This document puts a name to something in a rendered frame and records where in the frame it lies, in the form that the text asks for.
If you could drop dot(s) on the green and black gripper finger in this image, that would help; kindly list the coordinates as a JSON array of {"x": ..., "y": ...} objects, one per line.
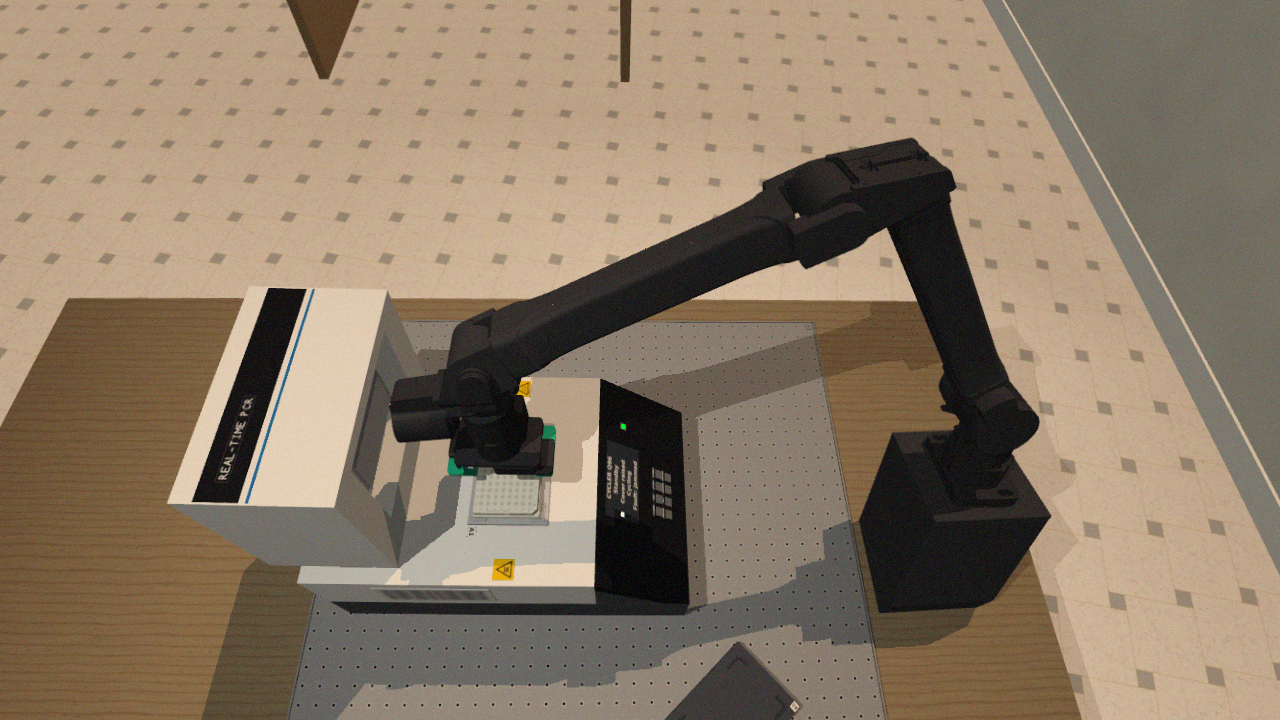
[
  {"x": 464, "y": 471},
  {"x": 549, "y": 432}
]

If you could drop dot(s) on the white thermal cycler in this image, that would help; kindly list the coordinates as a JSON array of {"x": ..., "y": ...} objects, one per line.
[{"x": 268, "y": 468}]

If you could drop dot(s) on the white well plate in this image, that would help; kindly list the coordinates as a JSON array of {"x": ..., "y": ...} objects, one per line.
[{"x": 506, "y": 496}]

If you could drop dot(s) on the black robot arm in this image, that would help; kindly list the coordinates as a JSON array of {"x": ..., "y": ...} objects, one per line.
[{"x": 895, "y": 191}]

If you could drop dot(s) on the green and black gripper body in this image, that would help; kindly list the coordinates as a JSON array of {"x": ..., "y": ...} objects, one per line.
[{"x": 511, "y": 456}]

